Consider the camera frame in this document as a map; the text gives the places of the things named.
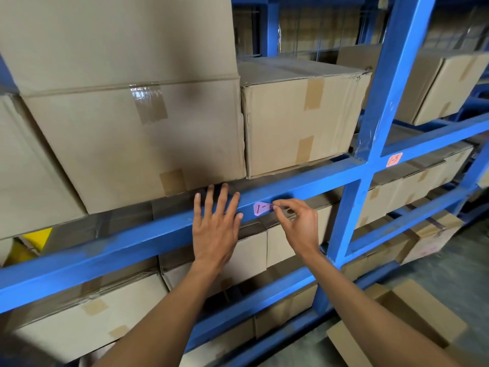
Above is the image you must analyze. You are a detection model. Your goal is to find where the person's left hand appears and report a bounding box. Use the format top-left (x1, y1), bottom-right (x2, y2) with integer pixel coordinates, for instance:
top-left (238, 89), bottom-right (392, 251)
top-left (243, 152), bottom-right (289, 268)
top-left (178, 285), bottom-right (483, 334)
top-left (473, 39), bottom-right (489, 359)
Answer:
top-left (192, 183), bottom-right (244, 269)

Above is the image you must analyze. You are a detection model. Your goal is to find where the person's right hand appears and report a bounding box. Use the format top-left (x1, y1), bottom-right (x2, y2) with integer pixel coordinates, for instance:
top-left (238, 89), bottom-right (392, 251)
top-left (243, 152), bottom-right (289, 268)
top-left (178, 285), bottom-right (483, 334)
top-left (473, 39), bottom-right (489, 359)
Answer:
top-left (272, 199), bottom-right (322, 259)

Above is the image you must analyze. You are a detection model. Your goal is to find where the person's right forearm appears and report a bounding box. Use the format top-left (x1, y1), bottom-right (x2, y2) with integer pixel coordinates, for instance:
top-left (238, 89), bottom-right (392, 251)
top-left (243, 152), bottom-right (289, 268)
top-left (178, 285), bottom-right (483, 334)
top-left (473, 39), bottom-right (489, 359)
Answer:
top-left (302, 250), bottom-right (461, 367)

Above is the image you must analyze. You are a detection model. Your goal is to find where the person's left forearm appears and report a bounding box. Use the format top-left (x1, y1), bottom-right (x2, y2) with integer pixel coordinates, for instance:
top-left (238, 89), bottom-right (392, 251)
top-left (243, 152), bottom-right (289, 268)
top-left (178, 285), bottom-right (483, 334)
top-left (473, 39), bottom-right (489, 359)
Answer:
top-left (91, 260), bottom-right (227, 367)

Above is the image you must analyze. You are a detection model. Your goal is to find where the blue metal shelf rack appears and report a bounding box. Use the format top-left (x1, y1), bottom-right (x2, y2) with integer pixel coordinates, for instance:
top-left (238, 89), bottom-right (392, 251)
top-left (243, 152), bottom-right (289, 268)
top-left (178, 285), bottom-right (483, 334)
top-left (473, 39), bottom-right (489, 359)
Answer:
top-left (0, 0), bottom-right (489, 367)

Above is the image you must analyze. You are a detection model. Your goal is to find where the large box with glossy tape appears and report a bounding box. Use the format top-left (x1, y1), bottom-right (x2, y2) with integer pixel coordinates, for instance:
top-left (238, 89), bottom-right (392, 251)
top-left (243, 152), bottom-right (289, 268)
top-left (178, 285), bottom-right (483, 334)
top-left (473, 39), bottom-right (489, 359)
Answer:
top-left (21, 76), bottom-right (247, 215)

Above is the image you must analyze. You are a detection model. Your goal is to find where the medium box with brown tape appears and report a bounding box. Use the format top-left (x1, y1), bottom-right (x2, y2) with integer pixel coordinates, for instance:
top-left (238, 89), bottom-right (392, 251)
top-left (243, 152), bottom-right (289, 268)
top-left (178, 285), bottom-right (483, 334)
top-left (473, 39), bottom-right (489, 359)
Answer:
top-left (238, 56), bottom-right (372, 179)

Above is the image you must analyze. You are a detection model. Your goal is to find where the stack of small cardboard boxes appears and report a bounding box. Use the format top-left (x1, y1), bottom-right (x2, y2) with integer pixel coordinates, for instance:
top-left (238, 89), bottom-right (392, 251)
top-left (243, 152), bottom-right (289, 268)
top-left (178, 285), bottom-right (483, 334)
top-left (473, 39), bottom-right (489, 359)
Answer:
top-left (340, 124), bottom-right (475, 281)
top-left (0, 187), bottom-right (338, 367)

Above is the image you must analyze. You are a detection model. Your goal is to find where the open empty cardboard box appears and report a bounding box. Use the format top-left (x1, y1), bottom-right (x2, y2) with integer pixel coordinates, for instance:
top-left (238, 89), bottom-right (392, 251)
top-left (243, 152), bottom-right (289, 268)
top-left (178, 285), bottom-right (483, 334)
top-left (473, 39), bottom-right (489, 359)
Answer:
top-left (326, 278), bottom-right (469, 367)

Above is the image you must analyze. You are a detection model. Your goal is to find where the large plain cardboard box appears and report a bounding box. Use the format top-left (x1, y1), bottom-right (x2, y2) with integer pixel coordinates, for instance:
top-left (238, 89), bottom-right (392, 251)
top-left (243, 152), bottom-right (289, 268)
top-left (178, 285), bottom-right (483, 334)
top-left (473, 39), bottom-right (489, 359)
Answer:
top-left (0, 93), bottom-right (88, 240)

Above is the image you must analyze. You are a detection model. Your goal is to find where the yellow plastic object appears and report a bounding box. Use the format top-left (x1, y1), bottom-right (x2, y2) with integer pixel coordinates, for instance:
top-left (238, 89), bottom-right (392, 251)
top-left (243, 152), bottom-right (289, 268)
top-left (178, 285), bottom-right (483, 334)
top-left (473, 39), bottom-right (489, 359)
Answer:
top-left (3, 227), bottom-right (53, 265)

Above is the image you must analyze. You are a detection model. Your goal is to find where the huge plain cardboard box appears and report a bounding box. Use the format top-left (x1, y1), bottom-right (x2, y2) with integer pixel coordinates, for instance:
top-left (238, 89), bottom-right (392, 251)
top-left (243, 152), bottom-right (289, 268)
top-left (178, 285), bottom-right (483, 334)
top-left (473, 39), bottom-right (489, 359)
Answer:
top-left (0, 0), bottom-right (240, 97)

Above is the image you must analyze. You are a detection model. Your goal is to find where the dim pile of cartons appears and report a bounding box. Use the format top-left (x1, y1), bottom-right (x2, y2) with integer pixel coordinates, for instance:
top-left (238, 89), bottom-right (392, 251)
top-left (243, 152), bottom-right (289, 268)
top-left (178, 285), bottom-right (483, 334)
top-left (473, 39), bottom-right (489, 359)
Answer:
top-left (232, 0), bottom-right (489, 59)

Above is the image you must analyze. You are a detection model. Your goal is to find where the cardboard box with tape strips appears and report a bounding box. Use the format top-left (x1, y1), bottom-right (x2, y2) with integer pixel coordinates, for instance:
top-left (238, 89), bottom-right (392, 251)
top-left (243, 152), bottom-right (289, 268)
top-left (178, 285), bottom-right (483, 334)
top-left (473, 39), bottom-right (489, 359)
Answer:
top-left (336, 44), bottom-right (489, 126)

